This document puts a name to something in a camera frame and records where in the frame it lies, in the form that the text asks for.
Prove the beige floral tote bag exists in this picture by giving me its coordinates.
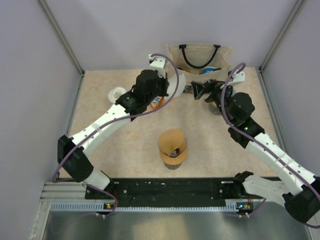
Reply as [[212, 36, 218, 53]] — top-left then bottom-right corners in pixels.
[[167, 43, 233, 84]]

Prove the blue ribbed dripper cone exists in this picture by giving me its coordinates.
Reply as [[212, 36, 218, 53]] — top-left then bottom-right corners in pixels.
[[228, 86, 237, 97]]

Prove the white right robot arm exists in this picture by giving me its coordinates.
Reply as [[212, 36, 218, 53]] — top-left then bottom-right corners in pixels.
[[191, 79, 320, 224]]

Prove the brown paper coffee filter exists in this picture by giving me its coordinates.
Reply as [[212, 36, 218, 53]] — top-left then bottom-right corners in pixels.
[[157, 128, 186, 158]]

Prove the white paper sheet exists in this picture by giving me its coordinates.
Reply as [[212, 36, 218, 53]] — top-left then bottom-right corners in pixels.
[[165, 73, 186, 100]]

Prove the large wooden dripper ring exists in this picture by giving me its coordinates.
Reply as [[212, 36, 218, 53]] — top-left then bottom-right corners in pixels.
[[159, 148, 188, 166]]

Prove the orange Fox's candy bag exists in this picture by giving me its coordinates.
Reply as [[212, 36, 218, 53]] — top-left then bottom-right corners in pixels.
[[150, 96, 164, 110]]

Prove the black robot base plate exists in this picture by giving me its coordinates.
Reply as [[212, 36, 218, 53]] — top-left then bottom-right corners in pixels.
[[84, 176, 283, 208]]

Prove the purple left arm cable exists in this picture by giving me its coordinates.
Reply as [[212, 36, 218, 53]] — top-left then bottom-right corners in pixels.
[[51, 52, 180, 216]]

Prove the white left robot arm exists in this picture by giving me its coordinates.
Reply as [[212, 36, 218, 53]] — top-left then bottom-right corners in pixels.
[[57, 69, 169, 199]]

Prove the grey ribbed glass mug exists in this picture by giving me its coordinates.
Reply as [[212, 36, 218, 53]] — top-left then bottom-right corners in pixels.
[[208, 102, 222, 115]]

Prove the grey slotted cable duct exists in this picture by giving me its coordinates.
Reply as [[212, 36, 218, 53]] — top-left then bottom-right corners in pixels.
[[50, 199, 253, 214]]

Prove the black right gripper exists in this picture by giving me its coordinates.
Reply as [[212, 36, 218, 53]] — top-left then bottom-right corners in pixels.
[[191, 80, 236, 126]]

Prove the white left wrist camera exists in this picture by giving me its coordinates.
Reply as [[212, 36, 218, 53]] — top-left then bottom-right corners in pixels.
[[148, 54, 167, 78]]

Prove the wrapped white paper roll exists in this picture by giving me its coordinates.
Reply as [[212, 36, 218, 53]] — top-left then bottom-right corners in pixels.
[[107, 86, 127, 104]]

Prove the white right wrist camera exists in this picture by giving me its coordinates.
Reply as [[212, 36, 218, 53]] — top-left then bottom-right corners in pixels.
[[227, 71, 246, 87]]

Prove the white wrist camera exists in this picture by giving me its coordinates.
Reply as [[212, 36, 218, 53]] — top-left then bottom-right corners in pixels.
[[227, 71, 246, 87], [148, 54, 167, 78]]

